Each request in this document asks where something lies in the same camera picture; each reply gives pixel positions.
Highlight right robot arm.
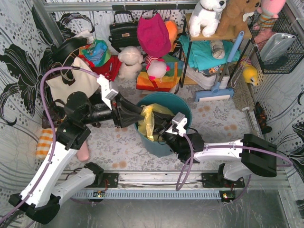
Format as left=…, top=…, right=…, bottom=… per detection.
left=153, top=112, right=277, bottom=184

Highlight yellow plush duck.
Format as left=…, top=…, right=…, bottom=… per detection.
left=240, top=58, right=258, bottom=86

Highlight black wire basket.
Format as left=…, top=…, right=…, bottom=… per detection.
left=249, top=11, right=304, bottom=75

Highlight purple cable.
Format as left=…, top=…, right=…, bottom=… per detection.
left=0, top=66, right=103, bottom=224
left=175, top=133, right=295, bottom=202

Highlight orange plush toy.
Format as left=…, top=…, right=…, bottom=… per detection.
left=164, top=20, right=178, bottom=52

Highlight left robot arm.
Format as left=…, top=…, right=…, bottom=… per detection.
left=9, top=92, right=143, bottom=225

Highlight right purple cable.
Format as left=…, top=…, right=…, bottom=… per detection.
left=175, top=133, right=295, bottom=202

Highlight red cloth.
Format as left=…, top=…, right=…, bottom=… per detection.
left=85, top=56, right=122, bottom=81

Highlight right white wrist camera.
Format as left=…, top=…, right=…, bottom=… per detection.
left=165, top=112, right=188, bottom=137

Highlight colourful printed bag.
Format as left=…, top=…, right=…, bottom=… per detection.
left=78, top=39, right=111, bottom=68

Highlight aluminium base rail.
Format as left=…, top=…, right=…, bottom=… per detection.
left=35, top=170, right=289, bottom=190

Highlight white plush dog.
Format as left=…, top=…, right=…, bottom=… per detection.
left=189, top=0, right=227, bottom=38

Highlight teal plastic trash bin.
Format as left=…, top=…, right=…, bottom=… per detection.
left=134, top=92, right=192, bottom=158

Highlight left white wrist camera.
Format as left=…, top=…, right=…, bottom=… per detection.
left=96, top=74, right=119, bottom=110

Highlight grey chenille duster mop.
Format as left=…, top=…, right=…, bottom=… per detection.
left=230, top=69, right=254, bottom=112

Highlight white sneaker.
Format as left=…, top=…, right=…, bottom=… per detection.
left=186, top=68, right=230, bottom=90

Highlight pink plush toy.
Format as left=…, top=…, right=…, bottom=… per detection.
left=257, top=0, right=286, bottom=20

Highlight cream plush sheep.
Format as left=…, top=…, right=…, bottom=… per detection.
left=118, top=46, right=143, bottom=80

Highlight cream canvas tote bag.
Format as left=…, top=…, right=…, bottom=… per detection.
left=46, top=70, right=99, bottom=107

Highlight brown patterned handbag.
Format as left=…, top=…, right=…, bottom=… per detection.
left=41, top=99, right=66, bottom=129

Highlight rainbow striped bag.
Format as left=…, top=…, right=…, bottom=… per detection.
left=136, top=55, right=184, bottom=92

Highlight pink plush pig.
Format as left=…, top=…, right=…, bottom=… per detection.
left=145, top=55, right=171, bottom=80

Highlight black metal shelf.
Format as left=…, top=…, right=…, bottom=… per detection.
left=180, top=13, right=252, bottom=88

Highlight brown plush bear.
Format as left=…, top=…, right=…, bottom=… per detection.
left=217, top=0, right=261, bottom=36

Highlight orange checkered cloth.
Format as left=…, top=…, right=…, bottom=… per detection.
left=35, top=128, right=53, bottom=160

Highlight pink glasses case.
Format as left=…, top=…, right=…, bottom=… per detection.
left=76, top=141, right=90, bottom=162

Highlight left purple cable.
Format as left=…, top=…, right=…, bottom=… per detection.
left=0, top=66, right=103, bottom=224

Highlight magenta fuzzy bag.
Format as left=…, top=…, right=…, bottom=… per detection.
left=137, top=13, right=171, bottom=57

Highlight teal folded cloth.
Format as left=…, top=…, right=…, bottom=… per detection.
left=187, top=40, right=233, bottom=71

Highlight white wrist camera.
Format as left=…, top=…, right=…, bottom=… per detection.
left=165, top=112, right=188, bottom=137
left=96, top=74, right=119, bottom=110

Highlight silver foil pouch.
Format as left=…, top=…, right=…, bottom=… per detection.
left=260, top=33, right=297, bottom=62

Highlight yellow plastic trash bag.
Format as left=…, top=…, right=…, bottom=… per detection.
left=138, top=103, right=174, bottom=142

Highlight black leather handbag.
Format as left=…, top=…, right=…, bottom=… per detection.
left=108, top=10, right=140, bottom=53

